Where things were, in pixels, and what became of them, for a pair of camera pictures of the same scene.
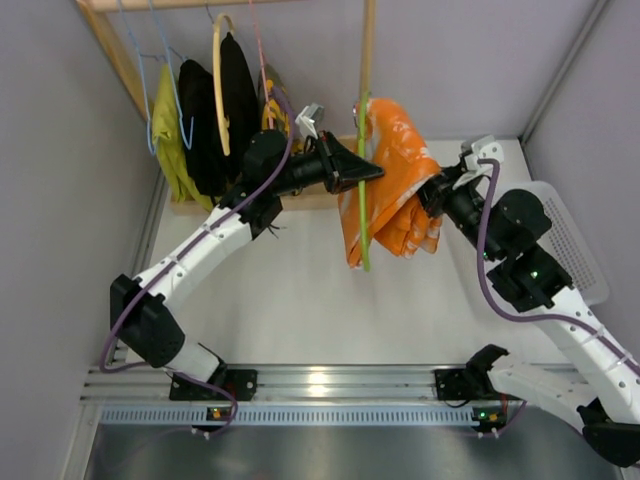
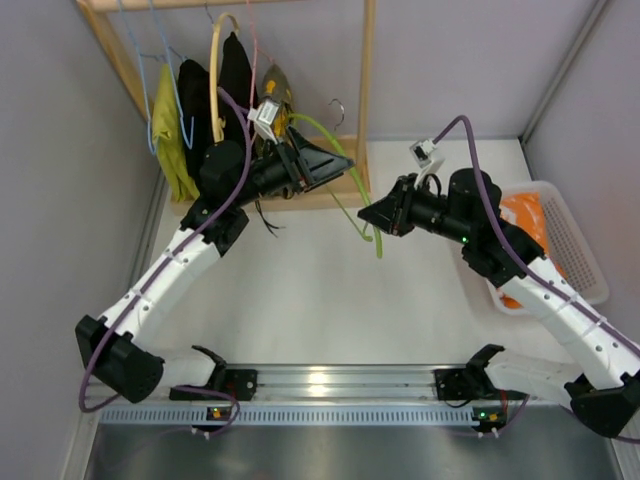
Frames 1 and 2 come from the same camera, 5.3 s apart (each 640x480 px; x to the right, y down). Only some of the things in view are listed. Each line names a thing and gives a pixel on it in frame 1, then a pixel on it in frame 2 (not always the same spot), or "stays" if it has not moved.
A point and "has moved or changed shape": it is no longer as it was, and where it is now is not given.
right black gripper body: (432, 190) → (401, 206)
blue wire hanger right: (175, 88) stays
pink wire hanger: (259, 42) → (256, 48)
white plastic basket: (568, 242) stays
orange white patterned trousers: (397, 216) has moved or changed shape
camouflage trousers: (274, 101) stays
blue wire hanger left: (145, 56) stays
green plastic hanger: (361, 175) → (358, 181)
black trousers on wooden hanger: (241, 104) stays
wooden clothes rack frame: (308, 196) stays
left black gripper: (329, 163) → (293, 167)
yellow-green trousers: (168, 137) stays
